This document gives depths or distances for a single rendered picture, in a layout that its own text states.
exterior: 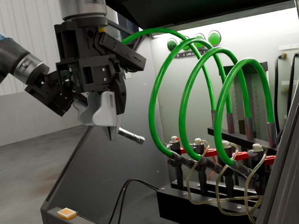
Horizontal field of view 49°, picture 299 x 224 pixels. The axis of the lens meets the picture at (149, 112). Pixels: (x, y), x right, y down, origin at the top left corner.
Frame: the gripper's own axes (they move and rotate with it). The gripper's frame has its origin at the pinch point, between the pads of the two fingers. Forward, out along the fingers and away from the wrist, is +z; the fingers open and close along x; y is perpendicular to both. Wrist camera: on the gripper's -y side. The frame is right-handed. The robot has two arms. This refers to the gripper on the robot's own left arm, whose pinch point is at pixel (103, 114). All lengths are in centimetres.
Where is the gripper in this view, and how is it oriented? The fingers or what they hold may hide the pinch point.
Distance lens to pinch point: 89.3
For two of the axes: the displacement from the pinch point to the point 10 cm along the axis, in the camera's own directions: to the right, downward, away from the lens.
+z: 8.0, 5.9, 0.7
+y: -5.8, 8.0, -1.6
